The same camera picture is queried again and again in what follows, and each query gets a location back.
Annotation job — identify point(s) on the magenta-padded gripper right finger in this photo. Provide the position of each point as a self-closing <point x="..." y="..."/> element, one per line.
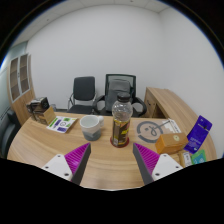
<point x="147" y="159"/>

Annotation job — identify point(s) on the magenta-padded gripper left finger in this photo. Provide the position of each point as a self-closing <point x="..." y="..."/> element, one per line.
<point x="77" y="159"/>

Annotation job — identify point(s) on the clear bottle with black cap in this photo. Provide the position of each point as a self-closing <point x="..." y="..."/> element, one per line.
<point x="121" y="123"/>

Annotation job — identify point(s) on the small orange cardboard box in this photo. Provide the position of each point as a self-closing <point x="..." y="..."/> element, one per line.
<point x="170" y="143"/>

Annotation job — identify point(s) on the white sheet with circle logo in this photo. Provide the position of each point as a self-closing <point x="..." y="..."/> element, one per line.
<point x="148" y="129"/>

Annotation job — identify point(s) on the white and grey mug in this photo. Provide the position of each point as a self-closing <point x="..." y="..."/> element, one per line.
<point x="90" y="128"/>

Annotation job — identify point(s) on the white sticker sheet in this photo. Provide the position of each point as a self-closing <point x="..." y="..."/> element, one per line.
<point x="61" y="124"/>

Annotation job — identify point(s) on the green folded cloth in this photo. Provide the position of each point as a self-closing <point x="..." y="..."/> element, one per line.
<point x="200" y="157"/>

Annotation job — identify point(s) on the purple flat package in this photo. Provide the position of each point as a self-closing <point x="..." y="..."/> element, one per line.
<point x="197" y="135"/>

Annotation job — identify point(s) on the wooden side desk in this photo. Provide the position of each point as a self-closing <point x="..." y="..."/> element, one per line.
<point x="163" y="100"/>

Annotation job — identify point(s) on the dark and tan box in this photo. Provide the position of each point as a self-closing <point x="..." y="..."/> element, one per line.
<point x="40" y="108"/>

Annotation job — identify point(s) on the black padded chair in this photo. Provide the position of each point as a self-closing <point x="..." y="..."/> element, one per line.
<point x="7" y="131"/>

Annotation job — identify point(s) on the black mesh office chair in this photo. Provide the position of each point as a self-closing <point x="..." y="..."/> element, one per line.
<point x="131" y="80"/>

